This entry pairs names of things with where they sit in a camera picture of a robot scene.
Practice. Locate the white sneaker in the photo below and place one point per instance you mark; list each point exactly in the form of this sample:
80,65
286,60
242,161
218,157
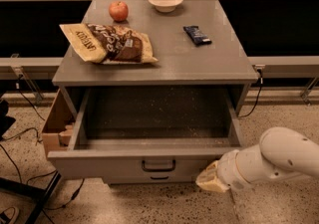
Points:
9,215

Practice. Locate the grey drawer cabinet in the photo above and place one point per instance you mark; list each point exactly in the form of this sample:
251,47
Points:
180,62

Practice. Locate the red apple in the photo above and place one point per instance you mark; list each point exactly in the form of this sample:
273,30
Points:
119,11

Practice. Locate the white bowl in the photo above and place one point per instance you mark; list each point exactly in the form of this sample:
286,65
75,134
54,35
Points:
165,6

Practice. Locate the cardboard box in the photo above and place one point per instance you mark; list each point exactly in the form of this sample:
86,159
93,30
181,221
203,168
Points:
58,127

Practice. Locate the dark blue snack bar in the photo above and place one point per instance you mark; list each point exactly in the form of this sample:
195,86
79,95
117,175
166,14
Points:
197,37

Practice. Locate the grey top drawer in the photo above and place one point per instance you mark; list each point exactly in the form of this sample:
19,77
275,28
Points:
149,131

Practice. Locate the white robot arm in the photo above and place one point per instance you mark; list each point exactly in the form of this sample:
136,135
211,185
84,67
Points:
281,154

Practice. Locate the black stand leg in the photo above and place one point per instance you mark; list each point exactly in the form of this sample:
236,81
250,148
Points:
38,195

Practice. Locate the grey bottom drawer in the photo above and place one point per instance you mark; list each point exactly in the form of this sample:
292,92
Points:
149,179

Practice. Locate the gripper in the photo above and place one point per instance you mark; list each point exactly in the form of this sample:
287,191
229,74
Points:
227,169

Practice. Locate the brown and cream chip bag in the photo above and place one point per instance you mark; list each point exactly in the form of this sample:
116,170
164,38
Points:
109,44

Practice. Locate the grey drawer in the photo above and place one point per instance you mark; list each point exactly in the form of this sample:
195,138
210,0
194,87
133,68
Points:
149,131
149,179

